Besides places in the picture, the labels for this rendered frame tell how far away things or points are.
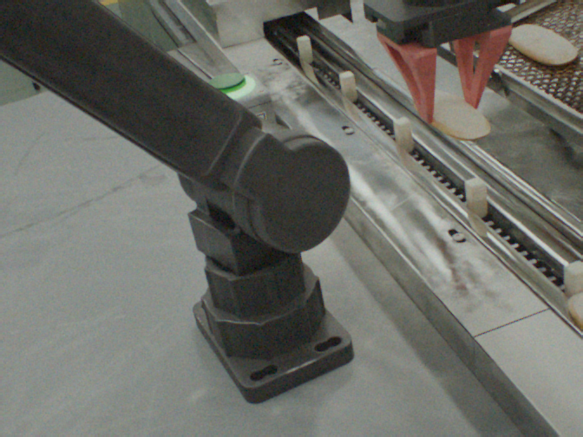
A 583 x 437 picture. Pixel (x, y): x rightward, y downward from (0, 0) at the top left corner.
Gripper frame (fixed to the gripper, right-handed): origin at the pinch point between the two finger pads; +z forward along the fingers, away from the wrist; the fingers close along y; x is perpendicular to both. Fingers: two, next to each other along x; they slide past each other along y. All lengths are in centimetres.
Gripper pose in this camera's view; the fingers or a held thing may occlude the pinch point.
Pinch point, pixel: (448, 105)
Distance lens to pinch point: 73.7
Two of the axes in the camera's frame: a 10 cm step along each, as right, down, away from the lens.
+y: -9.3, 3.0, -2.0
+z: 1.6, 8.5, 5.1
